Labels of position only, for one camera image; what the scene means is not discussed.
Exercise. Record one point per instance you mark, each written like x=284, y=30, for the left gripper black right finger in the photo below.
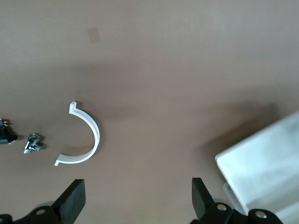
x=203, y=205

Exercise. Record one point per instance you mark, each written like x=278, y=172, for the translucent tape patch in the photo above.
x=94, y=35

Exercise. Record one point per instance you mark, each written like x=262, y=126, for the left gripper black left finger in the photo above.
x=70, y=205

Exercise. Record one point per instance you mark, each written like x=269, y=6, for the white drawer cabinet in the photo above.
x=257, y=163

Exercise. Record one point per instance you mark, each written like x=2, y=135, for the black switch component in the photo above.
x=5, y=137

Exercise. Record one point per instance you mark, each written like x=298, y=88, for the small metal black part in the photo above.
x=34, y=138

